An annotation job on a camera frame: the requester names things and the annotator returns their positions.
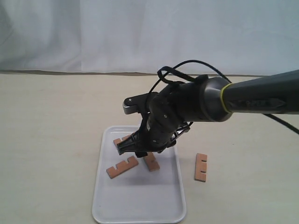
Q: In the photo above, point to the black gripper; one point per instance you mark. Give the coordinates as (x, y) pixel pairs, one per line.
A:
(153, 135)

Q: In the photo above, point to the wooden notched puzzle piece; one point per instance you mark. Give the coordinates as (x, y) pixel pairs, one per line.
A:
(122, 167)
(151, 162)
(120, 140)
(200, 167)

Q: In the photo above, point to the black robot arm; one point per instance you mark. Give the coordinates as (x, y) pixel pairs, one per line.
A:
(169, 113)

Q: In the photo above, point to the white rectangular plastic tray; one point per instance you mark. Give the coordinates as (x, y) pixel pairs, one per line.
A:
(137, 196)

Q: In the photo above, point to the white fabric backdrop curtain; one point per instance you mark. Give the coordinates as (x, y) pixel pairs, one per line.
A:
(248, 37)

